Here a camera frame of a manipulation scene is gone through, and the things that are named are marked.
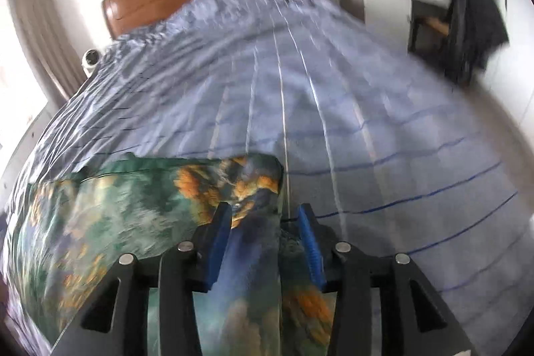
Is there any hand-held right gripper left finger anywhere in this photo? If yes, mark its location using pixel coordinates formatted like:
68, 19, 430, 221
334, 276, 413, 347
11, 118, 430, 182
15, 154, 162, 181
50, 202, 234, 356

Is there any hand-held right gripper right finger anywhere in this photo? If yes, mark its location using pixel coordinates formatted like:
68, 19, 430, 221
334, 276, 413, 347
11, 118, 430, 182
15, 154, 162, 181
295, 204, 475, 356

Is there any green printed padded jacket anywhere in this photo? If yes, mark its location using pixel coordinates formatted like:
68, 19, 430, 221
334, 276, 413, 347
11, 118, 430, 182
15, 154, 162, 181
4, 153, 339, 356

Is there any blue checked duvet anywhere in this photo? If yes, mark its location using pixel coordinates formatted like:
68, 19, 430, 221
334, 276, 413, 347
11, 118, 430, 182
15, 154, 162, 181
0, 0, 530, 356

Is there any white low cabinet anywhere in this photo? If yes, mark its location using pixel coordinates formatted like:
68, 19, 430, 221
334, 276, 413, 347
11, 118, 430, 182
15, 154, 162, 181
0, 99, 64, 215

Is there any wooden chair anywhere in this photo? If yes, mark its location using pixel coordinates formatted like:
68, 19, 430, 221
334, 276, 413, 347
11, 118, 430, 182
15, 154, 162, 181
408, 15, 456, 57

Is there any black jacket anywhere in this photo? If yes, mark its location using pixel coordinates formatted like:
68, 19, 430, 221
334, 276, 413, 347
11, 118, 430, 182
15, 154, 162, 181
441, 0, 510, 86

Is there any beige curtain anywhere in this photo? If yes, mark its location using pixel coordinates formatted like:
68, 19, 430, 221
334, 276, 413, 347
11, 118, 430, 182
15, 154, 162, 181
8, 0, 87, 101

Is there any white wardrobe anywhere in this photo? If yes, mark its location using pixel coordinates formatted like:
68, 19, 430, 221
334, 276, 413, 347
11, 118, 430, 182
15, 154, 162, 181
461, 0, 534, 133

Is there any white round security camera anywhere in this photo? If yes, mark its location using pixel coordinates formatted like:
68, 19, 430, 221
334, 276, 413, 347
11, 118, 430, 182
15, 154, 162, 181
81, 49, 103, 75

